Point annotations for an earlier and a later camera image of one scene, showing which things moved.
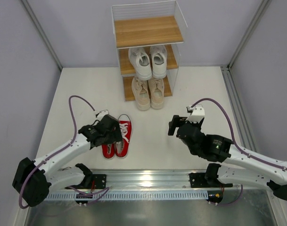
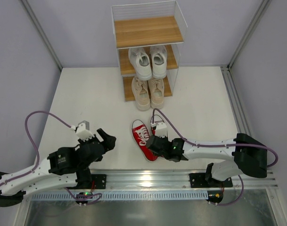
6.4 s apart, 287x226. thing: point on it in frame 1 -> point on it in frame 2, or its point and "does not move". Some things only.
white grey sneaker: [159, 59] does not move
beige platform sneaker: [156, 90] does not move
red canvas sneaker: [121, 148] -> [153, 128]
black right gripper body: [172, 125] -> [152, 144]
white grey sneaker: [140, 59] does not move
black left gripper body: [112, 133] -> [99, 144]
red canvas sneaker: [108, 150] -> [140, 135]
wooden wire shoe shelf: [148, 24] does not move
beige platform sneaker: [141, 91] does not move
